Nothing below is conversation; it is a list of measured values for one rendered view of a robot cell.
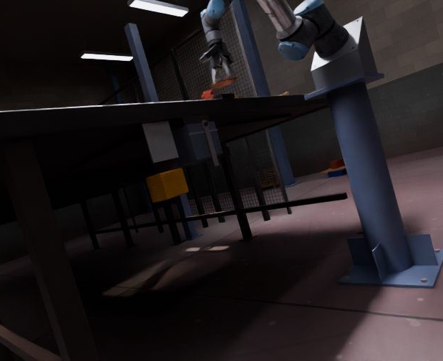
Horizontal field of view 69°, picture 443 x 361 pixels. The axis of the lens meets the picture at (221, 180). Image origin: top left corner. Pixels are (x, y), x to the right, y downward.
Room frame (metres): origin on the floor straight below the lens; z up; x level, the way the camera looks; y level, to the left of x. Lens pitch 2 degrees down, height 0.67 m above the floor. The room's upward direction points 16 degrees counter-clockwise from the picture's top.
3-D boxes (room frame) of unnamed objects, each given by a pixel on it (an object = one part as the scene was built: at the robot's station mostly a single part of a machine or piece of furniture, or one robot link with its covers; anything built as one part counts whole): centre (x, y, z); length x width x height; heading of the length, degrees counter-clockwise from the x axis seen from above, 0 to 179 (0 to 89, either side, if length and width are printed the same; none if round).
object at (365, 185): (1.47, -0.65, 0.44); 0.38 x 0.38 x 0.87; 47
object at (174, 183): (1.00, 0.16, 0.74); 0.09 x 0.08 x 0.24; 137
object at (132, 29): (3.56, 0.48, 1.20); 0.17 x 0.17 x 2.40; 47
